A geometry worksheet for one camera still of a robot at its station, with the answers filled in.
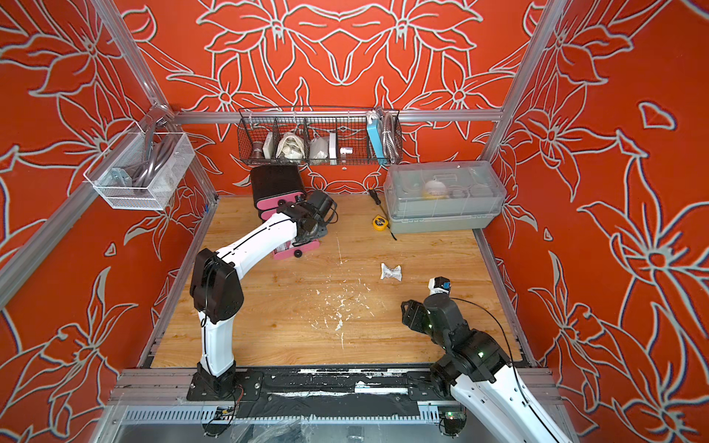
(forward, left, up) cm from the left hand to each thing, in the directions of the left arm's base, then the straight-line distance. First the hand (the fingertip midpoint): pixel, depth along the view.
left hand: (317, 228), depth 92 cm
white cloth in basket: (+19, +10, +19) cm, 29 cm away
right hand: (-26, -28, -1) cm, 38 cm away
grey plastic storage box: (+15, -41, +3) cm, 44 cm away
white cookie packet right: (-9, -25, -11) cm, 29 cm away
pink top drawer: (+10, +17, +2) cm, 20 cm away
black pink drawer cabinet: (+19, +19, +1) cm, 27 cm away
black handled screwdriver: (+27, -21, -13) cm, 37 cm away
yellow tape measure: (+13, -22, -11) cm, 28 cm away
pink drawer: (+8, +20, -3) cm, 22 cm away
